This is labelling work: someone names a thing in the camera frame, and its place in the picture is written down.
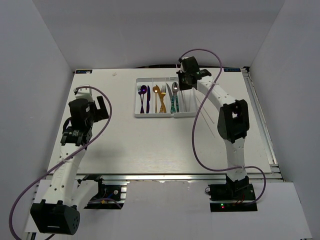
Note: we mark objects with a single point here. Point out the gold knife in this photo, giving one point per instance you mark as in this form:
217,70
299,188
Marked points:
160,93

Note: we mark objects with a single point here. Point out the blue left corner label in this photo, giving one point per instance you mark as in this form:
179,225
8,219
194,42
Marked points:
83,71

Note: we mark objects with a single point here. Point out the blue corner label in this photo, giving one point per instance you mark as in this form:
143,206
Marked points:
232,70
83,71

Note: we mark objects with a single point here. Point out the purple iridescent fork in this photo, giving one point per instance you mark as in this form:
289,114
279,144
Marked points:
141,100

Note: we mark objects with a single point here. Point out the gold fork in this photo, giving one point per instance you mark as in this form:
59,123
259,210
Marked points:
162,99

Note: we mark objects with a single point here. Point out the white divided utensil tray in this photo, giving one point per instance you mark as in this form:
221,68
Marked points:
141,85

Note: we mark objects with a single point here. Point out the purple iridescent knife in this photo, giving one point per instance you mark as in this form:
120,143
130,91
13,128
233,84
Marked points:
148,99

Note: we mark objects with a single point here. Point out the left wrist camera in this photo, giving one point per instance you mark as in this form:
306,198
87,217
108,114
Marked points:
83,93

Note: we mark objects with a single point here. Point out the green handled silver knife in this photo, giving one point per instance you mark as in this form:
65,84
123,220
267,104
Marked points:
172,99

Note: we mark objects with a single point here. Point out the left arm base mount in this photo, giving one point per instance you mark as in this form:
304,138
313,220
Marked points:
109,197

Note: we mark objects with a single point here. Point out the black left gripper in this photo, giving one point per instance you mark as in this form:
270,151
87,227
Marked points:
102,111

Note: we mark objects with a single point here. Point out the green handled silver spoon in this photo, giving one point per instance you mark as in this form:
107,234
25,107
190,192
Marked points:
175,88

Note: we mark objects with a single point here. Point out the gold spoon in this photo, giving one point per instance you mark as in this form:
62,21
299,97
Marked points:
156,91

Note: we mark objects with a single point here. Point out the purple iridescent spoon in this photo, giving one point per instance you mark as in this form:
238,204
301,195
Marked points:
143,97

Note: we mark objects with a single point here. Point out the blue right corner label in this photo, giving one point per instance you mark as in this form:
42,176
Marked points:
232,70

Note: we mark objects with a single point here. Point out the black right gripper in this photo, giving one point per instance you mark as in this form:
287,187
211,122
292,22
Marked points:
181,86

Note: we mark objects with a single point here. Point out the green handled silver fork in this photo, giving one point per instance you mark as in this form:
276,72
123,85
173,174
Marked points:
176,104

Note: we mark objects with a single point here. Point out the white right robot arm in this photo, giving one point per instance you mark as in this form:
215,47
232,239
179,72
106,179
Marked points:
233,117

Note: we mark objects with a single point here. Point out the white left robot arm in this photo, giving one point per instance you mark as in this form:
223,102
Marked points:
58,212

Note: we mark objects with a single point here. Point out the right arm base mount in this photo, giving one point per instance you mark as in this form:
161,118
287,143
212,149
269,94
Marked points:
222,200

